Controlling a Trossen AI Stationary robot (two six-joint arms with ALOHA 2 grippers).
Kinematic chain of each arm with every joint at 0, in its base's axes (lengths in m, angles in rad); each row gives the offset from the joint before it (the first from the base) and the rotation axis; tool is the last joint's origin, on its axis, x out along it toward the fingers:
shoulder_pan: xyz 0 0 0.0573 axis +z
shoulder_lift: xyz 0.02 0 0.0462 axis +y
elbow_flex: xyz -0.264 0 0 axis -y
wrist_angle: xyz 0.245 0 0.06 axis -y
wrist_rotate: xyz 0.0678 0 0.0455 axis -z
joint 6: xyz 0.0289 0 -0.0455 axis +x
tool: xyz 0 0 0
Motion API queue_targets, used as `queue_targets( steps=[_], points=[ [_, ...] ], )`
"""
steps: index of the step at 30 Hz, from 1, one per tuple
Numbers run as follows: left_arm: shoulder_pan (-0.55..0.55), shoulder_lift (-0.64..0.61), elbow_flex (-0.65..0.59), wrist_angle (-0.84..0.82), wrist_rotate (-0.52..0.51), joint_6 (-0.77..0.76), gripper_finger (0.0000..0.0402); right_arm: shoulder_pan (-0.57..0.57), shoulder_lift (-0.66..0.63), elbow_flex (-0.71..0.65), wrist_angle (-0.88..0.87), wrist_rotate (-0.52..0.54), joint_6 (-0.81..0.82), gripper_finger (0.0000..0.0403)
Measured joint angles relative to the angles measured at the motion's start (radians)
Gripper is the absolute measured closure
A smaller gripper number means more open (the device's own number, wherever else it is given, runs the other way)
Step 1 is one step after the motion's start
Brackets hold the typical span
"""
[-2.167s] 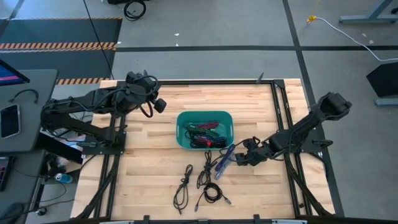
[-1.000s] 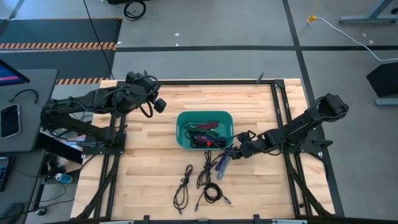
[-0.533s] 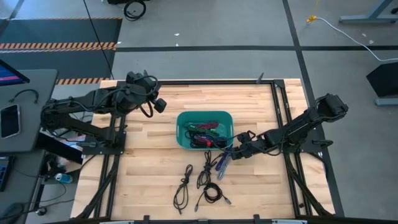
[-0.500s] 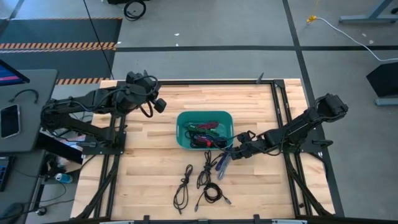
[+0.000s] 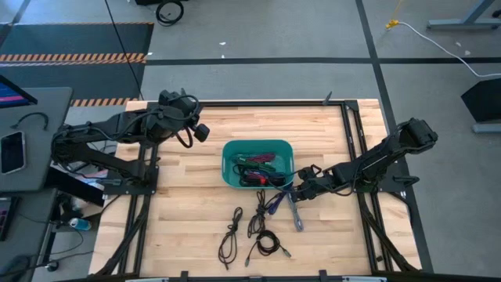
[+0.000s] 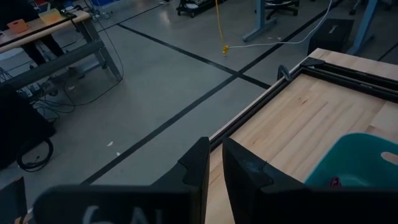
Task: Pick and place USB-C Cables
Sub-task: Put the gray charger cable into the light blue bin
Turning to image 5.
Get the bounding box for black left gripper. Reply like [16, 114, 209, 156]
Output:
[157, 89, 211, 143]

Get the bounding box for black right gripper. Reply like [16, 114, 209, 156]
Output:
[291, 164, 337, 203]

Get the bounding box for grey braided cable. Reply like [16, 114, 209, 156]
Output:
[287, 192, 306, 233]

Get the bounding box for purple braided cable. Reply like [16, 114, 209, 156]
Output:
[267, 183, 295, 216]

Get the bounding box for black cable red tie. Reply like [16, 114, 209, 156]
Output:
[238, 168, 289, 188]

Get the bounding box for black braided cable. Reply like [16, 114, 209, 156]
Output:
[247, 189, 272, 240]

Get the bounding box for teal plastic bin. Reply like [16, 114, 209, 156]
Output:
[221, 139, 296, 191]

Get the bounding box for magenta braided cable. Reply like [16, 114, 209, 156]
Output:
[242, 152, 277, 165]

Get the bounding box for green braided cable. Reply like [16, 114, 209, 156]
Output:
[231, 155, 277, 174]

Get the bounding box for black cable grey plugs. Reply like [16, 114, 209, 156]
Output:
[243, 229, 293, 269]

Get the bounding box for long black knotted cable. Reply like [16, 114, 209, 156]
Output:
[217, 206, 244, 272]

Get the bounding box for blue drink can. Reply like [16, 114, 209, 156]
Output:
[67, 217, 94, 232]

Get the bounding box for black hazard-striped floor mat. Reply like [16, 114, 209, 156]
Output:
[0, 21, 155, 107]

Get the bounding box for grey side desk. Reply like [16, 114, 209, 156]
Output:
[0, 86, 74, 193]

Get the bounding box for black smartphone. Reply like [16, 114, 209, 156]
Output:
[0, 131, 27, 175]

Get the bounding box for monitor with blue screen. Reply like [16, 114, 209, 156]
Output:
[0, 74, 39, 110]

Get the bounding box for black angular stand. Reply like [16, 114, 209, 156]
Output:
[460, 77, 501, 135]

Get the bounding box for black keyboard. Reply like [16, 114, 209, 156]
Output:
[0, 197, 17, 243]

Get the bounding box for grey metal table foot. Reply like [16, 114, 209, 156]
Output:
[425, 0, 501, 31]

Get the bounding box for left arm black loop cable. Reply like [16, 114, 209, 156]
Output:
[174, 93, 202, 150]

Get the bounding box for arm black loop cable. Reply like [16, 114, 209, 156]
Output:
[297, 163, 358, 197]
[174, 93, 202, 150]

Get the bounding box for right arm black loop cable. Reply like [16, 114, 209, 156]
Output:
[297, 163, 358, 197]

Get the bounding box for black aluminium table frame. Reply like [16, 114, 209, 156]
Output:
[93, 99, 422, 282]

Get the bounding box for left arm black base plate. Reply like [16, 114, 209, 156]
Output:
[102, 163, 160, 196]

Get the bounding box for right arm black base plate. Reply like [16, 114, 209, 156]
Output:
[347, 161, 420, 193]

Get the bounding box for black coiled floor cable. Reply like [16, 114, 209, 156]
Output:
[154, 0, 186, 27]

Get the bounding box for long thin black cable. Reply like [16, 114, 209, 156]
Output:
[103, 0, 146, 101]

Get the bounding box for short curved black cable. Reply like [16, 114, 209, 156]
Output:
[10, 111, 50, 132]

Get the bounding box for white floor cable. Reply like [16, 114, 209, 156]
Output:
[396, 21, 501, 78]

